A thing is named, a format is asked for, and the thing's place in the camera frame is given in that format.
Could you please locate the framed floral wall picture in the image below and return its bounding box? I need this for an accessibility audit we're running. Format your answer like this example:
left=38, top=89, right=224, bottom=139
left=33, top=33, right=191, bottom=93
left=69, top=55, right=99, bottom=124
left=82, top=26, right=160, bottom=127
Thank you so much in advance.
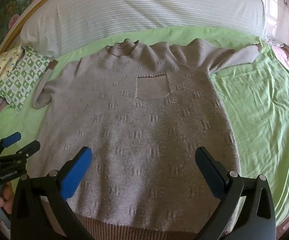
left=0, top=0, right=75, bottom=53

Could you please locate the beige knit sweater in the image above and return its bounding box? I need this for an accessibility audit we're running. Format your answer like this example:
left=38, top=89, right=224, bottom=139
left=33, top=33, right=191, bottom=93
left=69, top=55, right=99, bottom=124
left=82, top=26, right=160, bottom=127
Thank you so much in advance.
left=33, top=39, right=261, bottom=235

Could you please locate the green patterned pillow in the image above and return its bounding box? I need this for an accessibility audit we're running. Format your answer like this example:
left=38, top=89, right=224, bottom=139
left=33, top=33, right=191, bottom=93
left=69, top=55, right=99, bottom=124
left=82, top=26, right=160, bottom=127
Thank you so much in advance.
left=0, top=46, right=52, bottom=112

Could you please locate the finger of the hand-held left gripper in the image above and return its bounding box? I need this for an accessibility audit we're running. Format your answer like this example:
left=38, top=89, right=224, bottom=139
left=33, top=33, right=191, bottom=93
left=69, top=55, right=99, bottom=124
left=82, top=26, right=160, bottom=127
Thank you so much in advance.
left=0, top=132, right=22, bottom=148
left=14, top=140, right=41, bottom=159

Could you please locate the green bed sheet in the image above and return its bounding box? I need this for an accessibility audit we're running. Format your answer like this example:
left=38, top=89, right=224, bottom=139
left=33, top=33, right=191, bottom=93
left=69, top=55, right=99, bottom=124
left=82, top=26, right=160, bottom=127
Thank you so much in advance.
left=0, top=26, right=289, bottom=228

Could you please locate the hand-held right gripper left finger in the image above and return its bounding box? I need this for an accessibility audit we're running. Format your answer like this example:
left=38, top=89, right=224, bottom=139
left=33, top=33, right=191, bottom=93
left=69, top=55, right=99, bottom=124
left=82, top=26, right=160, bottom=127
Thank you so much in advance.
left=10, top=146, right=95, bottom=240

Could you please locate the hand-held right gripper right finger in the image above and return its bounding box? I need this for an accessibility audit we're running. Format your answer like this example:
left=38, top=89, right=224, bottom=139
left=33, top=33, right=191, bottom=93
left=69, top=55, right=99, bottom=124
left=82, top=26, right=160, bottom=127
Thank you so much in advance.
left=195, top=147, right=277, bottom=240

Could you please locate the white striped pillow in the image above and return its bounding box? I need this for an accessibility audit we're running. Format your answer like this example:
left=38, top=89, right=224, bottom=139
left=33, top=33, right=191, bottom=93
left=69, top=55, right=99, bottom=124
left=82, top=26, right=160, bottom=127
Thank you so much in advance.
left=21, top=0, right=266, bottom=58

